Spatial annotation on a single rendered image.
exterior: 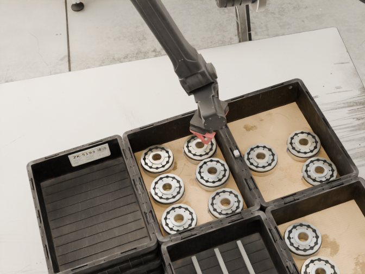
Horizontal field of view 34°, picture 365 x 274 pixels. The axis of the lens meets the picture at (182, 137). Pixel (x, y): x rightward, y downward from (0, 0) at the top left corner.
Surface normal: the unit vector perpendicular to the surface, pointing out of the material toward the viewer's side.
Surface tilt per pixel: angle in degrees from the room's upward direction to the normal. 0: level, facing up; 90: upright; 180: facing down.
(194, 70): 86
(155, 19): 86
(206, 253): 0
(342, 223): 0
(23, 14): 0
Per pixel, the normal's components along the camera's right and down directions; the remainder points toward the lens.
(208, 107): -0.40, -0.43
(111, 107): -0.08, -0.59
